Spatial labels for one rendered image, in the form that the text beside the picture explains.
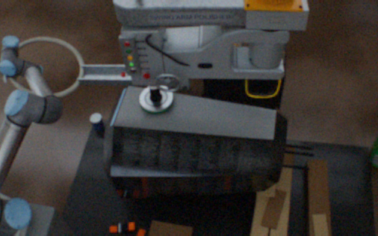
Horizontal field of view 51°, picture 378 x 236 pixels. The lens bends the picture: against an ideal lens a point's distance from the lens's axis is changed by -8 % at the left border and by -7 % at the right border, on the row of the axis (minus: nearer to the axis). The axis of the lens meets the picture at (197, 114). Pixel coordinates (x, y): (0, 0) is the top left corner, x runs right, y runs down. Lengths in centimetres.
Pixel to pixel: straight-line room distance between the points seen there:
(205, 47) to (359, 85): 222
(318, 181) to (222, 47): 149
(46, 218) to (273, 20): 161
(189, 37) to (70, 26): 269
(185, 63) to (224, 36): 28
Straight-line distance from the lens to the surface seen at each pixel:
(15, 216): 212
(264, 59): 229
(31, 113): 178
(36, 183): 364
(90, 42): 454
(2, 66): 230
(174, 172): 267
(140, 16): 210
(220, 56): 226
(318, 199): 322
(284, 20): 207
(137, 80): 243
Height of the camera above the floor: 296
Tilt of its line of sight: 53 degrees down
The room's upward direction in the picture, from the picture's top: 4 degrees counter-clockwise
